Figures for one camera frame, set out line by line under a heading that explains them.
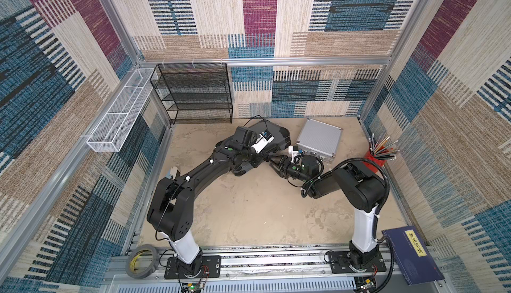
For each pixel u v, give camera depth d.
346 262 0.73
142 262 0.77
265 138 0.76
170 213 0.46
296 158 0.88
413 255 0.75
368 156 0.92
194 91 1.08
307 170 0.77
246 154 0.73
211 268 0.73
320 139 1.11
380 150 0.94
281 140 0.95
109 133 0.71
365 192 0.53
